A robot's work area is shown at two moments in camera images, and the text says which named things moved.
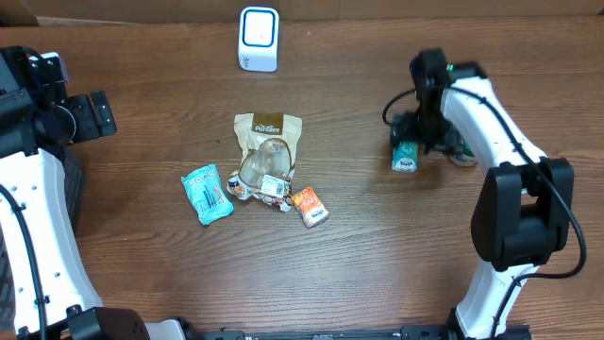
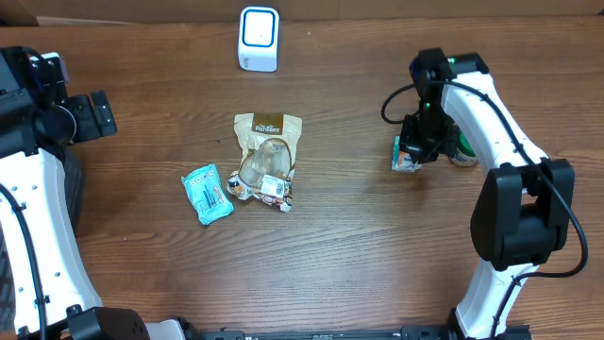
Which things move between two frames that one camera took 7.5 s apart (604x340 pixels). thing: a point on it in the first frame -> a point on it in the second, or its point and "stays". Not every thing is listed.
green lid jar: x=462 y=159 stays
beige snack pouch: x=268 y=144 stays
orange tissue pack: x=311 y=211 -> x=406 y=164
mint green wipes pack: x=208 y=194 stays
